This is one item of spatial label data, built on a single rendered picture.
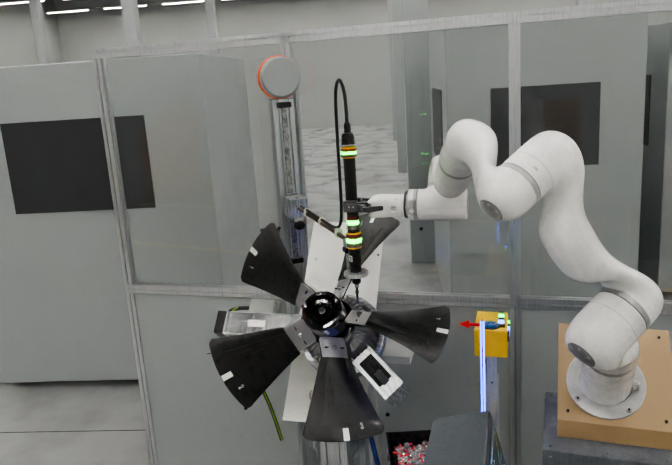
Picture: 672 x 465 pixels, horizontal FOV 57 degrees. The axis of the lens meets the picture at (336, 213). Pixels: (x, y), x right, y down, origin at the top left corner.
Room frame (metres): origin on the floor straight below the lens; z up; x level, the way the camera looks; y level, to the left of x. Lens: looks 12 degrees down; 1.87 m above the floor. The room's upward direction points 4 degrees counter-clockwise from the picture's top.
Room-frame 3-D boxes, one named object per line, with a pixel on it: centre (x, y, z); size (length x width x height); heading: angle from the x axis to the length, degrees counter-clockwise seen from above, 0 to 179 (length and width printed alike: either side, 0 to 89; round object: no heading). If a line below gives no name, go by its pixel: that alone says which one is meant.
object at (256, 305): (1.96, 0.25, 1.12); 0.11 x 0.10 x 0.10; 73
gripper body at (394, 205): (1.66, -0.15, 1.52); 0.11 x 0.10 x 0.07; 73
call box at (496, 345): (1.87, -0.48, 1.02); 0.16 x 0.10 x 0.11; 163
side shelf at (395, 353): (2.25, -0.09, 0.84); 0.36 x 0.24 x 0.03; 73
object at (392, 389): (1.71, -0.10, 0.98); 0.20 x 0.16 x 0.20; 163
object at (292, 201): (2.29, 0.15, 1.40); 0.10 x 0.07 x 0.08; 18
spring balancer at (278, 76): (2.37, 0.18, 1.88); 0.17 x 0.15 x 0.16; 73
